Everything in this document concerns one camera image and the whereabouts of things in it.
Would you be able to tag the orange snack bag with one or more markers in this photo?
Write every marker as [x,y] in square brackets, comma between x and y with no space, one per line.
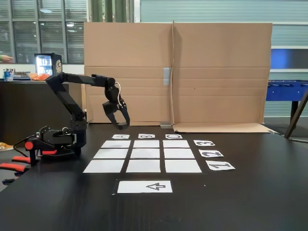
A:
[38,77]

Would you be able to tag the brown wooden leg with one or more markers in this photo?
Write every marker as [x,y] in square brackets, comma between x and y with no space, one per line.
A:
[296,115]

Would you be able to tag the grey tape piece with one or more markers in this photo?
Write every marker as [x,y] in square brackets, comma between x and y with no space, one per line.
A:
[166,125]

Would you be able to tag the dark tray of items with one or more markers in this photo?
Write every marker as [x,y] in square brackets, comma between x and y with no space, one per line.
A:
[21,75]

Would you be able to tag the person's hand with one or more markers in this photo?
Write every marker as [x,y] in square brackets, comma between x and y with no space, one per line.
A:
[7,59]

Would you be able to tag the blue foosball table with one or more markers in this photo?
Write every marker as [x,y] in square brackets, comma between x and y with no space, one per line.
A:
[284,92]

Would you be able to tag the paper sheet number 1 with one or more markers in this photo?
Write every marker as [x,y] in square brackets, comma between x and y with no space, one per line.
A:
[211,169]

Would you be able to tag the paper sheet number 3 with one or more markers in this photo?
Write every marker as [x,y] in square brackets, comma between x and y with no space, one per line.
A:
[196,145]

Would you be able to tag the paper sheet number 2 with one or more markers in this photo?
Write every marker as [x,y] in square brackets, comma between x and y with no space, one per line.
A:
[203,156]

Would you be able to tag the white arrow paper sheet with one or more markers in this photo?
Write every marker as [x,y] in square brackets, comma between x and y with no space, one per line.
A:
[130,187]

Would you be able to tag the black mini fridge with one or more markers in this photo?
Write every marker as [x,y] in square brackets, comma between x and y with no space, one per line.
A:
[56,63]

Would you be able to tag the paper sheet letter B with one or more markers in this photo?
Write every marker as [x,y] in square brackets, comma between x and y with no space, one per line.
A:
[140,137]

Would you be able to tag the dark counter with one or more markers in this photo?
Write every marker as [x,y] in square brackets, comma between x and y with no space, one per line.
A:
[24,108]

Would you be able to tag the grey tape strip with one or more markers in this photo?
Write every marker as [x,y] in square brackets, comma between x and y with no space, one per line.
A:
[167,76]

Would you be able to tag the paper sheet letter A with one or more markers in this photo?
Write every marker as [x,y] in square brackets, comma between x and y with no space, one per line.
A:
[114,137]

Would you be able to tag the orange white object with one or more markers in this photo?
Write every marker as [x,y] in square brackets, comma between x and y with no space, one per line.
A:
[5,146]

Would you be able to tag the brown cardboard panel with flap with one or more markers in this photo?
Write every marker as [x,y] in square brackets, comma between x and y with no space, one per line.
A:
[221,60]

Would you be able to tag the black clamp with orange knob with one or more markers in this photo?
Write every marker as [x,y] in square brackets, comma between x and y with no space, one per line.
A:
[29,145]

